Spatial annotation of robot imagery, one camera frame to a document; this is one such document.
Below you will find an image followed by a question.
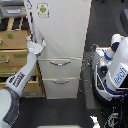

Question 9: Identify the white refrigerator body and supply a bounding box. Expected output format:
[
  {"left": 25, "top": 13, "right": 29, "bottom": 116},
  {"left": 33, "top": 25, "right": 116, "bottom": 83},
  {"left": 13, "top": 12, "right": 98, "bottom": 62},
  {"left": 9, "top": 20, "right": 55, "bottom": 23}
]
[{"left": 23, "top": 0, "right": 92, "bottom": 99}]

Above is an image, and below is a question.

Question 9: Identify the green android sticker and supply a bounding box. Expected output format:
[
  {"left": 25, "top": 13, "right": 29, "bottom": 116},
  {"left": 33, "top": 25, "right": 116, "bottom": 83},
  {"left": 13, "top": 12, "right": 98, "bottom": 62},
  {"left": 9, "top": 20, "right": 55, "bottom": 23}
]
[{"left": 37, "top": 3, "right": 49, "bottom": 17}]

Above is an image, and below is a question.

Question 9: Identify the wooden drawer cabinet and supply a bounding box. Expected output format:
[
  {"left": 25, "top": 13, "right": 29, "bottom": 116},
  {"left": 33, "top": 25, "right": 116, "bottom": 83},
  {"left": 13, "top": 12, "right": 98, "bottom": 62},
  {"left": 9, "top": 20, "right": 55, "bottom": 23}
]
[{"left": 0, "top": 17, "right": 45, "bottom": 98}]

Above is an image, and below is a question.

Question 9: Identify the white blue robot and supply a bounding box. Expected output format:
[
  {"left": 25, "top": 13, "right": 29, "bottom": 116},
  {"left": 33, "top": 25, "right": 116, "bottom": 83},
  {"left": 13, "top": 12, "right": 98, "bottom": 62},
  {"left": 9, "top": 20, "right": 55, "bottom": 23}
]
[{"left": 92, "top": 34, "right": 128, "bottom": 106}]

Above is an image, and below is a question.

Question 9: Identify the white fridge door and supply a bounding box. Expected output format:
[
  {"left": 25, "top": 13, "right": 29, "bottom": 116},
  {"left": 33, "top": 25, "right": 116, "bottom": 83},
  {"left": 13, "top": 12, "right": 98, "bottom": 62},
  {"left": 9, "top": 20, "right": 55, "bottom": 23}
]
[{"left": 23, "top": 0, "right": 93, "bottom": 60}]

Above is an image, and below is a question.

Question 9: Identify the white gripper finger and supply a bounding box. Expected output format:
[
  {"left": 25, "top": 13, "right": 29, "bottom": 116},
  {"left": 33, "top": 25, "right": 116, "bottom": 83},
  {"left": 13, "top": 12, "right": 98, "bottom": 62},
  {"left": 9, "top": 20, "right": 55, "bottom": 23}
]
[
  {"left": 26, "top": 35, "right": 32, "bottom": 42},
  {"left": 41, "top": 38, "right": 46, "bottom": 48}
]

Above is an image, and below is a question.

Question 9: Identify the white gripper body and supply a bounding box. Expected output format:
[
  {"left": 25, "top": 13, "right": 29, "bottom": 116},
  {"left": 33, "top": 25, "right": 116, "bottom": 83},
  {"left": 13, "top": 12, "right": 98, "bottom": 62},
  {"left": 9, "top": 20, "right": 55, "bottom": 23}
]
[{"left": 27, "top": 42, "right": 44, "bottom": 55}]

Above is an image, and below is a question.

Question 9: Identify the coiled cable on floor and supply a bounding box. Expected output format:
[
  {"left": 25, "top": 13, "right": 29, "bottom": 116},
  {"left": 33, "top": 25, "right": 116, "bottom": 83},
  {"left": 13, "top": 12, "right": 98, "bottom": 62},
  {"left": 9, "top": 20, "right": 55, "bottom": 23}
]
[{"left": 78, "top": 43, "right": 100, "bottom": 94}]

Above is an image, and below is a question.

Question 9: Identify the upper fridge drawer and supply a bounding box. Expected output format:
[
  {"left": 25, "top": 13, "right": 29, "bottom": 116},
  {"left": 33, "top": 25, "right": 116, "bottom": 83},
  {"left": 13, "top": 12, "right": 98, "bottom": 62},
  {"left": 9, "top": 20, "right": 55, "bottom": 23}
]
[{"left": 38, "top": 59, "right": 81, "bottom": 79}]

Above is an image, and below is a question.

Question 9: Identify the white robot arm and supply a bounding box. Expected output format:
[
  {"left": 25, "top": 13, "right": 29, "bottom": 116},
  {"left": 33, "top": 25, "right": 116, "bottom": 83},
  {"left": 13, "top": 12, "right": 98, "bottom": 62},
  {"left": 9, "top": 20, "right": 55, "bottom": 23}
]
[{"left": 0, "top": 36, "right": 46, "bottom": 128}]

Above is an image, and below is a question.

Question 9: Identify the grey box on cabinet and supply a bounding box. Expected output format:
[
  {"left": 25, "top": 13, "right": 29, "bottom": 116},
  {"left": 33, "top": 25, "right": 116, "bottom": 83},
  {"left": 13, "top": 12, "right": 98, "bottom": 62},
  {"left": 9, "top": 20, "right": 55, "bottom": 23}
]
[{"left": 0, "top": 6, "right": 26, "bottom": 18}]

